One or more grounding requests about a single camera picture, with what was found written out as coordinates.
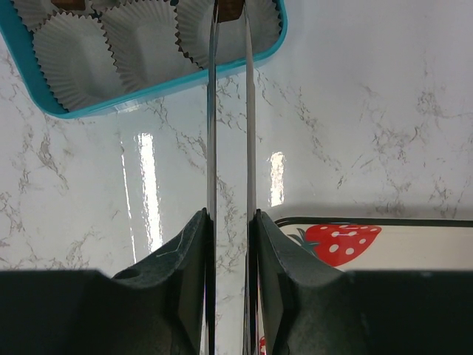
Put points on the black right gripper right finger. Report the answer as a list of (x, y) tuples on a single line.
[(306, 306)]

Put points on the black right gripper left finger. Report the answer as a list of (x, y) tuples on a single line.
[(170, 295)]

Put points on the metal tongs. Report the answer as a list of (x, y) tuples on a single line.
[(211, 169)]

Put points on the brown square chocolate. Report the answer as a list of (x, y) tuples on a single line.
[(229, 10)]

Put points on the teal chocolate box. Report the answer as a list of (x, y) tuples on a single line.
[(19, 22)]

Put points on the strawberry print tray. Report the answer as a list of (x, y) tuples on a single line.
[(378, 243)]

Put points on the white paper cup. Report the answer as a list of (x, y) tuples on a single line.
[(143, 40), (76, 60), (194, 24)]

